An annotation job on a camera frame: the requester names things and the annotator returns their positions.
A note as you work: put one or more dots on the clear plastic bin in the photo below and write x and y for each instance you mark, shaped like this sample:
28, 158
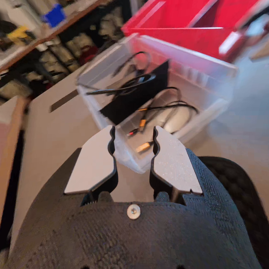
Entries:
199, 84

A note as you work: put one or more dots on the black textured pad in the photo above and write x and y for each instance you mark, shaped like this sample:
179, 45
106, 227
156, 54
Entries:
241, 189

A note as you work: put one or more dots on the wooden desk dark legs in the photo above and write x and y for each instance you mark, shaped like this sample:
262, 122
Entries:
52, 35

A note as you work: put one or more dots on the black bin divider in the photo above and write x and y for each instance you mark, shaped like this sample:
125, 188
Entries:
134, 100
206, 16

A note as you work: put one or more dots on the small blue box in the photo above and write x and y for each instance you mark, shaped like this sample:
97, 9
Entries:
54, 15

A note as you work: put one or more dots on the red plastic bin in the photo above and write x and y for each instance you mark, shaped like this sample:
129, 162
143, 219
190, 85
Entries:
178, 40

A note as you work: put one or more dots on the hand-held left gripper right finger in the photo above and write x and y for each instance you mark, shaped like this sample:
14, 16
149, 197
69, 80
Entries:
176, 166

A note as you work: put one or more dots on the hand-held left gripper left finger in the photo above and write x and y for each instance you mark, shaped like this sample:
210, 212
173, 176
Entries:
92, 166

